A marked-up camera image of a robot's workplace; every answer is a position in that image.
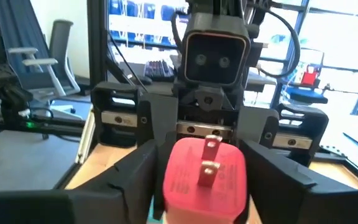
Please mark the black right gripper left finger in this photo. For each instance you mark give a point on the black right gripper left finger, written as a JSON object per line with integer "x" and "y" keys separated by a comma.
{"x": 73, "y": 208}

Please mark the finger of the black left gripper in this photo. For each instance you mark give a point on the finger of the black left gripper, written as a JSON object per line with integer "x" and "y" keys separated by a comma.
{"x": 256, "y": 124}
{"x": 158, "y": 118}

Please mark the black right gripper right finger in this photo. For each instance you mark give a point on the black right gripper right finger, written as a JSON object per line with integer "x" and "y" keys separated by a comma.
{"x": 291, "y": 205}

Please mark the pink wall charger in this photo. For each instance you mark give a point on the pink wall charger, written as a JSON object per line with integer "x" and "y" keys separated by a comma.
{"x": 197, "y": 199}

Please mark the blue office chair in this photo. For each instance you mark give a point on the blue office chair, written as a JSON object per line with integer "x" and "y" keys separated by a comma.
{"x": 304, "y": 95}

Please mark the grey office chair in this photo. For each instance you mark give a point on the grey office chair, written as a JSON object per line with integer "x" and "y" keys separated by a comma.
{"x": 59, "y": 40}

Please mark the dark computer keyboard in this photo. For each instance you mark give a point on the dark computer keyboard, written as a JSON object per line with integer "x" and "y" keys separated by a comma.
{"x": 158, "y": 70}

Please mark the red bucket-like object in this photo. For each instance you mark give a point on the red bucket-like object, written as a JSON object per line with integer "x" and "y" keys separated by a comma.
{"x": 309, "y": 76}

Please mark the silver frame bracket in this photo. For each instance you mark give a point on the silver frame bracket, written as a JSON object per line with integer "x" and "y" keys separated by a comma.
{"x": 85, "y": 137}

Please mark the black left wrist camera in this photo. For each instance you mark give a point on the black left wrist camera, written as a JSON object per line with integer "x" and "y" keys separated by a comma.
{"x": 214, "y": 59}

